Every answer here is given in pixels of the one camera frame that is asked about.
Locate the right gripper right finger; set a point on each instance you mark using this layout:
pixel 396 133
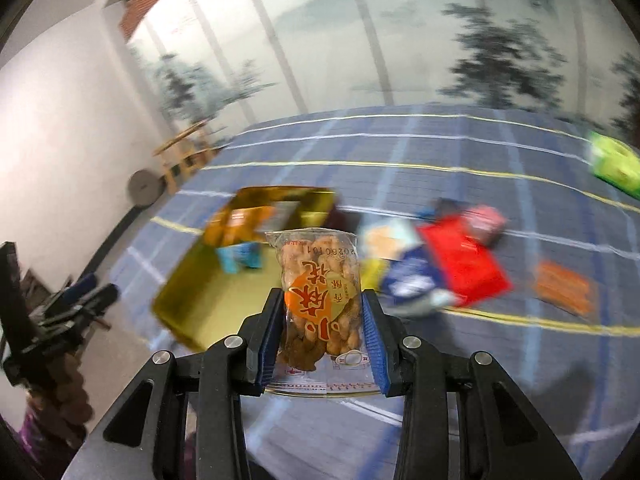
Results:
pixel 501 434

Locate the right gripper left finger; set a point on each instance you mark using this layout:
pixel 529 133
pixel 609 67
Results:
pixel 183 416

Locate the blue soda cracker pack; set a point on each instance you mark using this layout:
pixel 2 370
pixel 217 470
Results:
pixel 413 286

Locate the clear fried twist snack bag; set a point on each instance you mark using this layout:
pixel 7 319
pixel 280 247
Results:
pixel 322 350

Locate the blue chocolate candy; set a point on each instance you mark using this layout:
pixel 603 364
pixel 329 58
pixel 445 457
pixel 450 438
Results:
pixel 234 258

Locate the pink cube snack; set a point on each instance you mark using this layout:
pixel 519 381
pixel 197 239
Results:
pixel 484 224

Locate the orange snack bag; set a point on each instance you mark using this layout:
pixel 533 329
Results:
pixel 242 225

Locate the blue dark candy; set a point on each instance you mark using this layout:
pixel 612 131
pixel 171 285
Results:
pixel 441 208

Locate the yellow cake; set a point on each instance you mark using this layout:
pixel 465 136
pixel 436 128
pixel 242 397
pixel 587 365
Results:
pixel 372 271

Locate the purple sleeved forearm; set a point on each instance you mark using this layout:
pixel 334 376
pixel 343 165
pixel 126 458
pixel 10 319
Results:
pixel 54 425

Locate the clear orange cracker pack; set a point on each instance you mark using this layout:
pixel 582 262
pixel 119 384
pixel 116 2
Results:
pixel 565 289

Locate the gold and maroon toffee tin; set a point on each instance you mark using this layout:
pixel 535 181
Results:
pixel 199 304

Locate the red snack packet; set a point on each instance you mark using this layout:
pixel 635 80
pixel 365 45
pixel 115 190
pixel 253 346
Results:
pixel 468 268

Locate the round stone disc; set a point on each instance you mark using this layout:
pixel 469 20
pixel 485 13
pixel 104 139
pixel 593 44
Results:
pixel 145 188

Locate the small bamboo stool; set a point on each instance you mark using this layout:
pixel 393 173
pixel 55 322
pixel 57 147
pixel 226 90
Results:
pixel 187 152

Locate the blue plaid tablecloth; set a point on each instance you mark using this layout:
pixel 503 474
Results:
pixel 581 374

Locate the green tissue pack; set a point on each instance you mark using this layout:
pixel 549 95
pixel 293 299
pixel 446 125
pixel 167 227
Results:
pixel 614 162

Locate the painted folding screen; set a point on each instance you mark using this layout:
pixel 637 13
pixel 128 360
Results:
pixel 247 61

